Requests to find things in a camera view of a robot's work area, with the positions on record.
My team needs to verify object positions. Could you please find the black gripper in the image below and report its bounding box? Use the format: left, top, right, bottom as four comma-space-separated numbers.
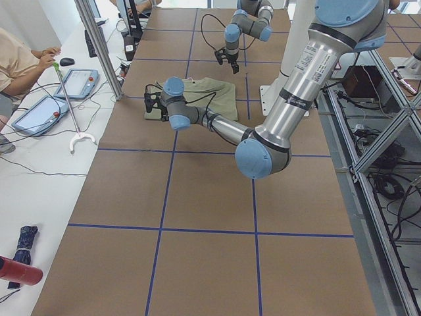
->
144, 92, 169, 122
214, 47, 239, 73

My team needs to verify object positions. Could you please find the olive green long-sleeve shirt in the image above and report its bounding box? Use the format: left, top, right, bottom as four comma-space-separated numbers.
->
143, 77, 239, 122

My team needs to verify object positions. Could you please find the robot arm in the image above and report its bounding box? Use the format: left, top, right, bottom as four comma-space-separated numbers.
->
145, 1, 389, 179
214, 0, 274, 74

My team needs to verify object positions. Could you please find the black power adapter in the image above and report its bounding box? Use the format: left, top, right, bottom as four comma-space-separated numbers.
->
123, 34, 136, 61

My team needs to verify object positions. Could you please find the far teach pendant tablet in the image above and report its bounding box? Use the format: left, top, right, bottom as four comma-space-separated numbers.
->
59, 68, 99, 100

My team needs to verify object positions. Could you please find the teach pendant tablet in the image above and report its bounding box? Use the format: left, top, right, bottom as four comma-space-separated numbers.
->
12, 95, 68, 136
59, 68, 99, 100

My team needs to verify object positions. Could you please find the reacher grabber tool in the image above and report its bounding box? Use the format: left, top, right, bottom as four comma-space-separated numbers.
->
53, 62, 97, 155

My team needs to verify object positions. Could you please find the black computer mouse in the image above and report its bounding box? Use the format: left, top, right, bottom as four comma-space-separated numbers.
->
59, 57, 75, 66

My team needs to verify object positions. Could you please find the near teach pendant tablet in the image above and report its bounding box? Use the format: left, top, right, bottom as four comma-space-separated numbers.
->
12, 95, 68, 136

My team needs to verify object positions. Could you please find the seated person beige shirt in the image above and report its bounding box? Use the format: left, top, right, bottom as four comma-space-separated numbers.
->
1, 28, 61, 111

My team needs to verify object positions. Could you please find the dark brown control box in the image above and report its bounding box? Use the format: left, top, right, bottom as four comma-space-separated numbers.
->
342, 65, 393, 107

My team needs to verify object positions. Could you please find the folded dark blue umbrella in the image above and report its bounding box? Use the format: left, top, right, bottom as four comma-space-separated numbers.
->
7, 226, 38, 290

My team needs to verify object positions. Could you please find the red cylinder bottle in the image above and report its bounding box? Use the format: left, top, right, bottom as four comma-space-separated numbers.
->
1, 257, 43, 286

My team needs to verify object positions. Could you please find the aluminium frame post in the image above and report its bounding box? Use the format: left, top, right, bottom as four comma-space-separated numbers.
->
74, 0, 123, 101

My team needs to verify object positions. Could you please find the aluminium side frame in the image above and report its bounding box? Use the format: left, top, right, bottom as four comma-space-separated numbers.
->
318, 41, 420, 315

